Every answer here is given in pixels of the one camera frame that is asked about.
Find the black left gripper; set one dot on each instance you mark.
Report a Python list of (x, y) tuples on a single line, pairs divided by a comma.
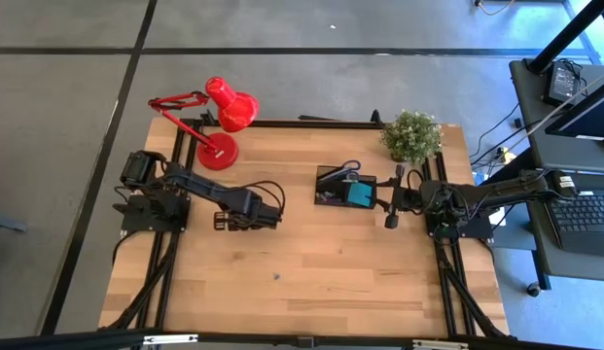
[(255, 216)]

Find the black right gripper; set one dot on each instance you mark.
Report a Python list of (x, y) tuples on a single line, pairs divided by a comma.
[(408, 200)]

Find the blue sticky note pad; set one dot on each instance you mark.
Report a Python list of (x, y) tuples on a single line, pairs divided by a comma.
[(361, 194)]

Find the pink binder clip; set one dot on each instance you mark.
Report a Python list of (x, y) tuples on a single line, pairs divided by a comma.
[(326, 197)]

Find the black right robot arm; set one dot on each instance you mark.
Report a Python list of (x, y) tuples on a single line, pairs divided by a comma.
[(501, 192)]

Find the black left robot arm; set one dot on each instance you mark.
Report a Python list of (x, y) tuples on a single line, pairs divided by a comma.
[(204, 187)]

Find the black mesh desk organizer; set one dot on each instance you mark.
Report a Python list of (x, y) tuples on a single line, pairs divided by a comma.
[(338, 189)]

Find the green potted plant black pot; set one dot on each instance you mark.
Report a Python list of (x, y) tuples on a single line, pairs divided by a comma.
[(411, 138)]

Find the red desk lamp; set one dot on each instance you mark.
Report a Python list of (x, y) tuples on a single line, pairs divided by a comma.
[(233, 109)]

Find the yellow power plug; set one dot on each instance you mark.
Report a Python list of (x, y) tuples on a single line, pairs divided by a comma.
[(507, 155)]

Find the dark grey side desk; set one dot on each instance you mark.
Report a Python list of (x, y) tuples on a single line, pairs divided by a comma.
[(530, 146)]

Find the black caster wheel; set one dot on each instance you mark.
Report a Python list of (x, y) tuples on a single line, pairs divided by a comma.
[(533, 290)]

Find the black laptop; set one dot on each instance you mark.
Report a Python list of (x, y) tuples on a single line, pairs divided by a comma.
[(581, 221)]

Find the black power adapter box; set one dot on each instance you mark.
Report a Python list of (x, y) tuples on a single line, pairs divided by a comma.
[(563, 82)]

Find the black monitor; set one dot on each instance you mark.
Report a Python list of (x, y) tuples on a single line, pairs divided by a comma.
[(583, 116)]

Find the black slanted pole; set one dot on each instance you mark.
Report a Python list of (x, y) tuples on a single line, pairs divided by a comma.
[(569, 31)]

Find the black aluminium table frame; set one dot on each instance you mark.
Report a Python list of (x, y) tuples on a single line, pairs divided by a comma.
[(175, 146)]

